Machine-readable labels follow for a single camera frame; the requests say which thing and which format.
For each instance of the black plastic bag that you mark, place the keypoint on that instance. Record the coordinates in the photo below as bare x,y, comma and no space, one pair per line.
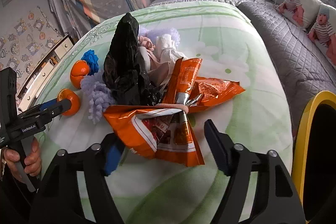
124,68

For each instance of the yellow rimmed trash bin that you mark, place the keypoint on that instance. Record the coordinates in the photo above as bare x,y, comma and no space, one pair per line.
313,170

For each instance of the white crumpled tissue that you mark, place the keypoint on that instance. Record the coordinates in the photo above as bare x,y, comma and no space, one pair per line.
166,49

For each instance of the whole orange peel ball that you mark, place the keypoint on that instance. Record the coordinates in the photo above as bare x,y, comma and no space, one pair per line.
79,70

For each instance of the purple fluffy mesh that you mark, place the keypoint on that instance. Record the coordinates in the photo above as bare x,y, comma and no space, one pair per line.
98,94

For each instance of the cartoon patterned wall mat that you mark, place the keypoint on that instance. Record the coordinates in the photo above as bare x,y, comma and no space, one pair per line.
27,42

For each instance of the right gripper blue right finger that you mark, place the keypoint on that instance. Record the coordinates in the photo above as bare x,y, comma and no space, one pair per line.
220,145

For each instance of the baby print pillow near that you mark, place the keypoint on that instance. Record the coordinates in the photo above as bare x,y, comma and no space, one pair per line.
322,33

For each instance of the baby print pillow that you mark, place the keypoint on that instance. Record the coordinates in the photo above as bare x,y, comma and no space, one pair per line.
302,13
322,33

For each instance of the baby print pillow far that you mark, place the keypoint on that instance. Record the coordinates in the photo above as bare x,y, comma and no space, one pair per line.
302,13

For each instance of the grey quilted sofa bed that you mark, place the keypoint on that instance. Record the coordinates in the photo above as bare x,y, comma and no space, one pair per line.
303,70

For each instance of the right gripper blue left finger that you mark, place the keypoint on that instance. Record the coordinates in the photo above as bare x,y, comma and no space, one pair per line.
112,159

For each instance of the pink crumpled paper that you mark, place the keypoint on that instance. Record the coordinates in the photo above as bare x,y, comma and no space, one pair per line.
158,72

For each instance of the person's left hand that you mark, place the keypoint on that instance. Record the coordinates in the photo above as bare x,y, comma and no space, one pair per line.
33,161

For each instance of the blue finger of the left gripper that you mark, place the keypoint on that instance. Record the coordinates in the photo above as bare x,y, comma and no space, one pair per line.
47,104

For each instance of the orange snack bag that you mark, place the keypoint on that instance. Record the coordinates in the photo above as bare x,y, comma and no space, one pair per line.
164,132

